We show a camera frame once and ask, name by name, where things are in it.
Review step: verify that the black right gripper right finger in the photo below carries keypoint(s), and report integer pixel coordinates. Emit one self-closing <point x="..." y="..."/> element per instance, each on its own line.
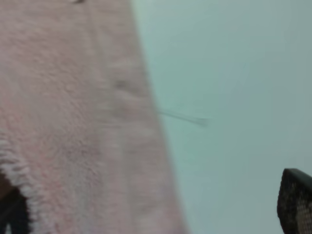
<point x="294" y="204"/>

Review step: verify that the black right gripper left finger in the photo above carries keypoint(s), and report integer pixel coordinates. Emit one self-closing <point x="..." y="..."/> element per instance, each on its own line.
<point x="14" y="216"/>

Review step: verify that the pink terry towel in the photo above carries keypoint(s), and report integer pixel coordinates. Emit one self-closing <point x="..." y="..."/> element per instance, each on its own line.
<point x="79" y="134"/>

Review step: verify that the white plastic tag strip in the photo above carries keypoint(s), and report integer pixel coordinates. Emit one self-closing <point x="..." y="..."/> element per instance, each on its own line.
<point x="195" y="120"/>

